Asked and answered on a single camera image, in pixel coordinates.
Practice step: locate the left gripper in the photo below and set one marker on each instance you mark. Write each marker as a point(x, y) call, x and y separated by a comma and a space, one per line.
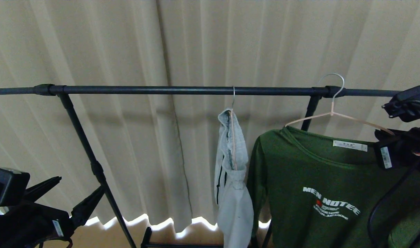
point(20, 224)

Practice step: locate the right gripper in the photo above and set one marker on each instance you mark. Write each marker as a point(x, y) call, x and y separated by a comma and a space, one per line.
point(399, 151)

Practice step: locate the green garment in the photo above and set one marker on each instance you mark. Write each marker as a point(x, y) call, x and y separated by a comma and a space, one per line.
point(299, 165)

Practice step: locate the pale grey shorts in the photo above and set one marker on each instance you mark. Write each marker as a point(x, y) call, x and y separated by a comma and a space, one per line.
point(236, 206)

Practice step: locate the beige curtain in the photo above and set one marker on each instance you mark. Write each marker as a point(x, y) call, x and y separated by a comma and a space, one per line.
point(213, 41)

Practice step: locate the pink clothes hanger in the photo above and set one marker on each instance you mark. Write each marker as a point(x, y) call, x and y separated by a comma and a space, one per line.
point(233, 144)
point(332, 103)

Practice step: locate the black clothes rack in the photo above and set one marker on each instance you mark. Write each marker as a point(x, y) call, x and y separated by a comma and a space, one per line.
point(161, 90)

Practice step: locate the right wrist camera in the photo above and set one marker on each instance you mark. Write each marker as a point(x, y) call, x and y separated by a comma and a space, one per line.
point(408, 101)

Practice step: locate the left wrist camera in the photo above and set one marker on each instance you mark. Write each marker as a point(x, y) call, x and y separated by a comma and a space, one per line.
point(8, 184)

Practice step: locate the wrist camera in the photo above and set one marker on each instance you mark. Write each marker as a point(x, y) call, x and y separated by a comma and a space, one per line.
point(408, 101)
point(8, 184)

